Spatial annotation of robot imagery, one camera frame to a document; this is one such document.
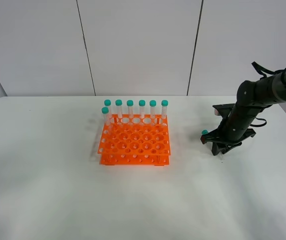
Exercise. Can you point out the orange test tube rack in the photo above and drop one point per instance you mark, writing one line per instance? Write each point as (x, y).
(135, 141)

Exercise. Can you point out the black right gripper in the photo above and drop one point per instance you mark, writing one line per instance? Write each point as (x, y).
(233, 129)

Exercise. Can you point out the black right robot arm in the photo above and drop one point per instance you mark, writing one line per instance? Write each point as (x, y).
(252, 98)

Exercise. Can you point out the clear tube teal cap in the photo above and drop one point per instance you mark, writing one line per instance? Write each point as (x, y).
(220, 155)

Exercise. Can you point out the clear tube front left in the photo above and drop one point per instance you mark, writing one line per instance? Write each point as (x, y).
(107, 120)

